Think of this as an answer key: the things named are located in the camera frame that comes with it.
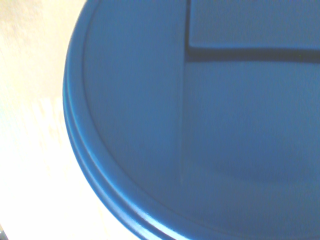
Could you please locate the blue plastic plate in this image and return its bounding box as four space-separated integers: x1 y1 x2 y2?
62 0 320 240

